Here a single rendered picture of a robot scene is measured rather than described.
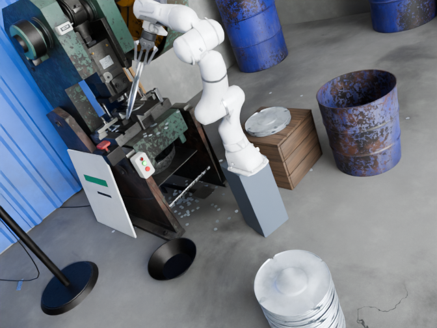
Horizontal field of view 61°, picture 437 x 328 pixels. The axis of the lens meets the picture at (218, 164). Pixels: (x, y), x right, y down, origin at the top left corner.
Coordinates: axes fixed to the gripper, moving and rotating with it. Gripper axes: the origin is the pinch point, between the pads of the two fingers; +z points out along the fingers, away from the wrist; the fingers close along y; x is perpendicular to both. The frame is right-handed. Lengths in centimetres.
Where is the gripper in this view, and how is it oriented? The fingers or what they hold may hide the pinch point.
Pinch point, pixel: (139, 69)
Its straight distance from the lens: 206.4
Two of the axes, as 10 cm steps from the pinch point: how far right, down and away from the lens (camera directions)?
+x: 2.1, 4.8, -8.5
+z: -3.5, 8.5, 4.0
